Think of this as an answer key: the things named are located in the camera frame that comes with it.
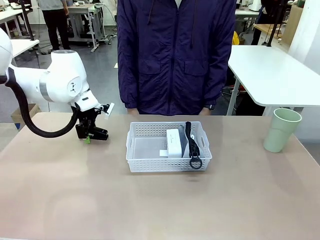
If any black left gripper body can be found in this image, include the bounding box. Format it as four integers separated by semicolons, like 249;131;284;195
75;106;101;140

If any black stapler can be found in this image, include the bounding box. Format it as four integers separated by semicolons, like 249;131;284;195
90;126;110;142

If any white perforated plastic basket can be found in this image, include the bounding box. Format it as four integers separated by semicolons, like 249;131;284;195
125;121;213;173

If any brown cardboard box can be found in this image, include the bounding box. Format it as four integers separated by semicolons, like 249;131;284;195
10;103;42;131

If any white rectangular carton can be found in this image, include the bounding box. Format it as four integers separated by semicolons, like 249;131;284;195
159;128;186;160

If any grey fabric pouch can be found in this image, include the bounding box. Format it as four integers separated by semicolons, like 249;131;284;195
177;123;195;159

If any small white side table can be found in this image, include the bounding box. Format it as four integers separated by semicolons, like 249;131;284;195
9;38;41;60

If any bystander in black trousers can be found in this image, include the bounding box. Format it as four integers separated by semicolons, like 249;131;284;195
39;0;72;51

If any person in dark blue jacket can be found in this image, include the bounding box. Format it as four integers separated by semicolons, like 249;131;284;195
116;0;237;116

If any large white table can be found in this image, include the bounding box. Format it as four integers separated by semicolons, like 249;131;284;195
226;44;320;116

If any light green plastic cup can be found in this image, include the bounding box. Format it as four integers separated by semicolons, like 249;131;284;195
262;107;303;154

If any bystander in dark clothes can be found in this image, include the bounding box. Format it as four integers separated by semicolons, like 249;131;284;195
250;0;276;46

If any light wooden desk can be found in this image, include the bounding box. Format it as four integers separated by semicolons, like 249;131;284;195
253;23;289;41

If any tall plywood panel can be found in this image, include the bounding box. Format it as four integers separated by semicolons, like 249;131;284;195
282;4;306;48

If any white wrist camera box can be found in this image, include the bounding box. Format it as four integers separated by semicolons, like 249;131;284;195
98;102;116;119

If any black corrugated cable hose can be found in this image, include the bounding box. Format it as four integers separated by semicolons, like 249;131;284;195
4;66;81;139

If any black zipper strap with ring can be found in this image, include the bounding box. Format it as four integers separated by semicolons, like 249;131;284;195
184;121;202;170

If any white metal-frame workbench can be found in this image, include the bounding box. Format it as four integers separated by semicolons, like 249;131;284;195
65;1;108;53

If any black camera stand pole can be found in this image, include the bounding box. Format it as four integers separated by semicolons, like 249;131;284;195
265;0;285;48
19;0;36;42

